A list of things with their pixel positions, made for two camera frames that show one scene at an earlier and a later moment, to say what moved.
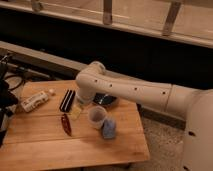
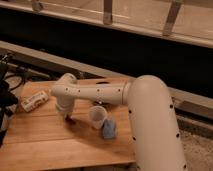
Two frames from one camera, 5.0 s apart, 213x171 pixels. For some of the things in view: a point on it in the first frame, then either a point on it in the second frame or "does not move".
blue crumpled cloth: (108, 128) does not move
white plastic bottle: (34, 101) does not move
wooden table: (52, 126) does not move
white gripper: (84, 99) -> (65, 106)
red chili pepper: (66, 124) -> (69, 120)
